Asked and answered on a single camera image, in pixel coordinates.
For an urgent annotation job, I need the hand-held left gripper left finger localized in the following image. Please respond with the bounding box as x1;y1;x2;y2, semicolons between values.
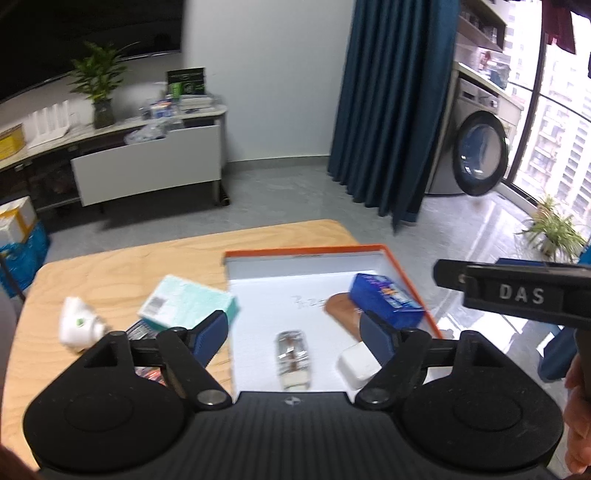
69;310;233;412

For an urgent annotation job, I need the black and green box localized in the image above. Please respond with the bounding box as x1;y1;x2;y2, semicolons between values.
166;68;208;97

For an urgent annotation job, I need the blue bag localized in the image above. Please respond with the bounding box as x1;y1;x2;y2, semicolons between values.
0;222;51;296

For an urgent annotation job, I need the potted spider plant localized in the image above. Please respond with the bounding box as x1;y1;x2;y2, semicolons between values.
519;194;587;259

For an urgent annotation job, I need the white box with orange rim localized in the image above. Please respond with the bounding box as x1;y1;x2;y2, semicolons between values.
223;243;446;402

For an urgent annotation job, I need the black television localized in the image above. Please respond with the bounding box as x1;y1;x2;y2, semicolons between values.
0;0;185;102

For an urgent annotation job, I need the yellow box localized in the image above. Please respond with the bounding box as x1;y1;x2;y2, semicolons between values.
0;124;24;160

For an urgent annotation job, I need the green plant in dark pot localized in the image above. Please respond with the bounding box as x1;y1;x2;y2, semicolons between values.
69;41;129;130

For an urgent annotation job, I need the low cabinet with white panel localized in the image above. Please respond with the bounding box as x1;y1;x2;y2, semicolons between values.
0;104;229;217

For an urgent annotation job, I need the dark red hanging garment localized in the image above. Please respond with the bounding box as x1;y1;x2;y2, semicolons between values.
541;0;578;55

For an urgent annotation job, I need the clear plastic bags clutter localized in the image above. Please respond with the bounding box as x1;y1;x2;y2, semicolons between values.
124;99;185;144

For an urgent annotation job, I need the white slotted rack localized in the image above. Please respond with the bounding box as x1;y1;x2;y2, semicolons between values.
25;102;72;148

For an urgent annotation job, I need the person's right hand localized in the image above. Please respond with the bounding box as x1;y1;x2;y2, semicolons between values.
562;354;591;476

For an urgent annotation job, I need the white and yellow carton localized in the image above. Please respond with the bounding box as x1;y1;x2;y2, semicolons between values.
0;196;38;247

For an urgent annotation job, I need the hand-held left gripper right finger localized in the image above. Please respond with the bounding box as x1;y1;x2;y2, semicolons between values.
355;311;504;412

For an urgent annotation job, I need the wall shelf with items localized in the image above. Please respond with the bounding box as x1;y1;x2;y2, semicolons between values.
455;0;513;54

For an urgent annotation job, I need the brown leather case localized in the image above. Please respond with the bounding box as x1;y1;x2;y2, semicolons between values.
324;293;370;342

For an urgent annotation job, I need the blue printed tin box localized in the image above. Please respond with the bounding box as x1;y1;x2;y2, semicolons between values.
348;272;426;329

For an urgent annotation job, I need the white charger plug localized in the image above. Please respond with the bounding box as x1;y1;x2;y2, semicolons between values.
337;340;382;389

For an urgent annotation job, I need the dark blue curtain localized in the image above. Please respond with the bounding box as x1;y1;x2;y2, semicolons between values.
328;0;462;234

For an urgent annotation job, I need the glass balcony window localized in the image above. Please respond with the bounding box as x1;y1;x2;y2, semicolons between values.
503;0;591;222

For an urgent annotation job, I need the clear glass bottle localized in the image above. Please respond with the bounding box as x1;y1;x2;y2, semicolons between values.
276;329;314;392

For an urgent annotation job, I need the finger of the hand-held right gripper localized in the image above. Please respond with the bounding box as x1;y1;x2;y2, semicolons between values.
433;259;468;292

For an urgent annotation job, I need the white plug-in device leaf print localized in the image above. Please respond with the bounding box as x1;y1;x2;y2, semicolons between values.
58;296;113;354

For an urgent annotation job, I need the teal cardboard box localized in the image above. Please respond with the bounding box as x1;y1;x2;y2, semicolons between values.
137;274;240;329

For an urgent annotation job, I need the silver washing machine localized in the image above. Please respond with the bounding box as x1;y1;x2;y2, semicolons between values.
425;76;525;199

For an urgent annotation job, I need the colourful snack packet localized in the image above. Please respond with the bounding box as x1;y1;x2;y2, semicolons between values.
124;318;169;388

